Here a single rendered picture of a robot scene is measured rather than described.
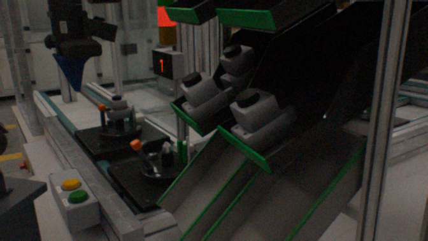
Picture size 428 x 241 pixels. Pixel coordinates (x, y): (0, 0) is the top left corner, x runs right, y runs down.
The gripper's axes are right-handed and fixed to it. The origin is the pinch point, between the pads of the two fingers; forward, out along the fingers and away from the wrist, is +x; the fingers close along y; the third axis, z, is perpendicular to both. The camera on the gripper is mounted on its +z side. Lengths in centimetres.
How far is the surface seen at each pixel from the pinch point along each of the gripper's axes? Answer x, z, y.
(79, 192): 28.2, -1.2, 6.7
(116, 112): 20.5, 18.4, 36.7
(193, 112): 3.6, 11.1, -25.0
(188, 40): 7, 72, 84
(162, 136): 28.5, 29.6, 28.4
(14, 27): -4, -1, 87
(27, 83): 18, 0, 87
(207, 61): 23, 98, 110
